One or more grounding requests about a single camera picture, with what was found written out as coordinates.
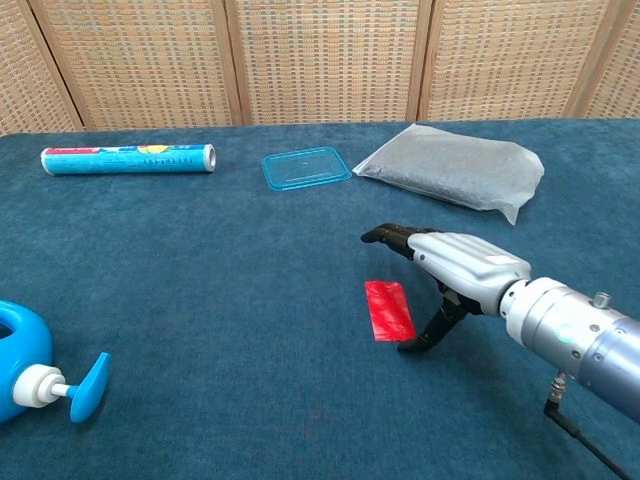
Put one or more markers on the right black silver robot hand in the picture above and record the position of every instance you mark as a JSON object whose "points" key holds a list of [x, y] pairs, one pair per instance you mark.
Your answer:
{"points": [[465, 265]]}

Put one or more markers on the red packet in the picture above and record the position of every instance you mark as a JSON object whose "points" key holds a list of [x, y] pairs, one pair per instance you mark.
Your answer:
{"points": [[390, 312]]}

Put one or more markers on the clear bag of dark granules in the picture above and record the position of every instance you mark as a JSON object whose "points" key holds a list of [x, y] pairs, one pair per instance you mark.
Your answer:
{"points": [[450, 170]]}

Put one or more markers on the clear blue plastic lid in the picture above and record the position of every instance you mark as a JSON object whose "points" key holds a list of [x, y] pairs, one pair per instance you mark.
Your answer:
{"points": [[305, 167]]}

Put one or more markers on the woven bamboo folding screen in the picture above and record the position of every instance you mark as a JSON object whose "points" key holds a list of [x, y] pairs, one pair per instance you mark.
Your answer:
{"points": [[320, 60]]}

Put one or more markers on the dark teal table cloth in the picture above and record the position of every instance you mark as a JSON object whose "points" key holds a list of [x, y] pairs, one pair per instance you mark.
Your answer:
{"points": [[200, 275]]}

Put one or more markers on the blue food bag roll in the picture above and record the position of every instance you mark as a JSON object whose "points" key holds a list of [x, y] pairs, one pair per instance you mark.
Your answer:
{"points": [[125, 160]]}

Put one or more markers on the blue detergent pump bottle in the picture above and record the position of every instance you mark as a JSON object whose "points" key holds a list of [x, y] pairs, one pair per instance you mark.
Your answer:
{"points": [[25, 360]]}

